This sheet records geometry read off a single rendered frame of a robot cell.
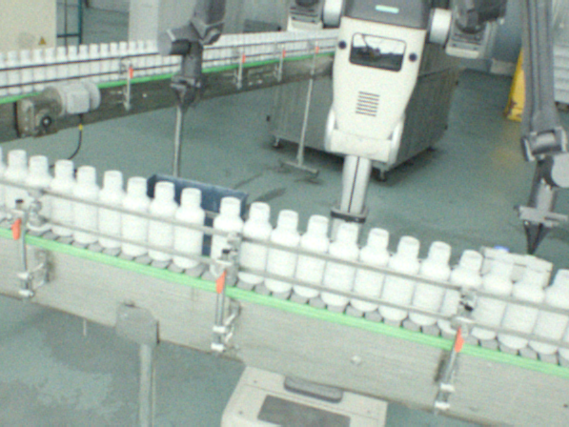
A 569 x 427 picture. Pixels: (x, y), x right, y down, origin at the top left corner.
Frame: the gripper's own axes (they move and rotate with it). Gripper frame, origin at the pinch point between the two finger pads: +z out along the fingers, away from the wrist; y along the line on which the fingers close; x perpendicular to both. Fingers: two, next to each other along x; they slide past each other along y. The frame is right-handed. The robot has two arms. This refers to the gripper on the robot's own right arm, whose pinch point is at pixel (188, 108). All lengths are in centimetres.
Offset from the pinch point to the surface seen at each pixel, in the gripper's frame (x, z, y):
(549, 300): 92, 10, 42
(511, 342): 87, 20, 43
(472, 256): 76, 6, 39
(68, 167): -8.6, 5.4, 42.7
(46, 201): -13.4, 14.1, 44.2
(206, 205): 2.4, 33.9, -14.0
